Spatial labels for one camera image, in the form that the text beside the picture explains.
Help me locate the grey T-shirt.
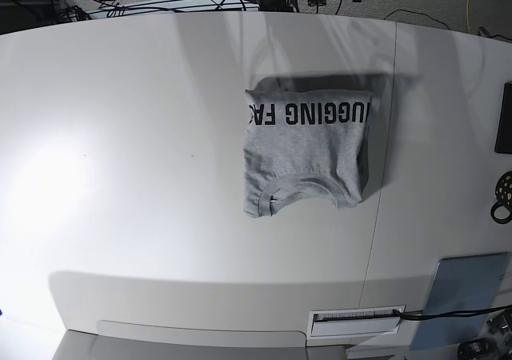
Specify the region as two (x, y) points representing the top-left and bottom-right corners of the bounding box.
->
(243, 73), (392, 218)

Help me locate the black cable on floor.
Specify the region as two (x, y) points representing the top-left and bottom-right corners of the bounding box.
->
(385, 8), (451, 29)

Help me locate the blue-grey flat board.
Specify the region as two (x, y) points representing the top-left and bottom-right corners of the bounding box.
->
(410, 252), (510, 351)

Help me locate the yellow cable on floor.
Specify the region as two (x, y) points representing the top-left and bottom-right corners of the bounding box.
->
(465, 0), (482, 34)

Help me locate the black device bottom right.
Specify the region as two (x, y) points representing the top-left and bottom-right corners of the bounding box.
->
(457, 338), (498, 360)

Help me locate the black cable on table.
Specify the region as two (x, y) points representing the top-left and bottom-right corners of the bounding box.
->
(311, 306), (512, 323)

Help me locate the black and yellow round tool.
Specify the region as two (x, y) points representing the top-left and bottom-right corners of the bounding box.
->
(490, 171), (512, 225)

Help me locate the black tablet at edge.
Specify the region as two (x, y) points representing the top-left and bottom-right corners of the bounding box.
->
(494, 82), (512, 154)

